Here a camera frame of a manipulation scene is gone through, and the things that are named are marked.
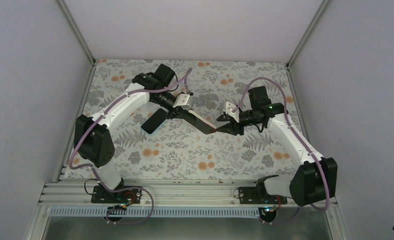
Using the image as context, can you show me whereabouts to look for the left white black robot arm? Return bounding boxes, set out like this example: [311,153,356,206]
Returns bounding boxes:
[68,64,192,203]

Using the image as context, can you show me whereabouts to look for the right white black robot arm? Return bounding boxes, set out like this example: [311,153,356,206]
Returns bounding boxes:
[216,86,338,207]

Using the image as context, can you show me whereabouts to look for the phone in light blue case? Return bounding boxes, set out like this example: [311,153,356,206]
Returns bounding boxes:
[141,108,168,135]

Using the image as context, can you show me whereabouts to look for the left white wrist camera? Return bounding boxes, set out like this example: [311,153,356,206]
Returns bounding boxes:
[172,93,195,110]

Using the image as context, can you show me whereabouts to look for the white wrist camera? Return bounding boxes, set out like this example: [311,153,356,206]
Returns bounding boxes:
[172,93,195,110]
[222,101,240,123]

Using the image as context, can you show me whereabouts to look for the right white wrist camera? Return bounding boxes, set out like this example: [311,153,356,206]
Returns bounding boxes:
[222,101,240,123]

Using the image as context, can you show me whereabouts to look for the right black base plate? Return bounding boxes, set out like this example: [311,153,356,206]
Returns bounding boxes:
[238,187,288,205]

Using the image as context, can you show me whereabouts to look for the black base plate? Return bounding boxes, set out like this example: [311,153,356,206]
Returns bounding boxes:
[238,187,288,205]
[90,185,142,205]

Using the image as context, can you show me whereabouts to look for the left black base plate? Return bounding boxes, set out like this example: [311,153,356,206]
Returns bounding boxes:
[90,185,142,205]

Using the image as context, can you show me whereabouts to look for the aluminium rail frame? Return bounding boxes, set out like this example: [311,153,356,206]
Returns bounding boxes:
[23,0,350,240]

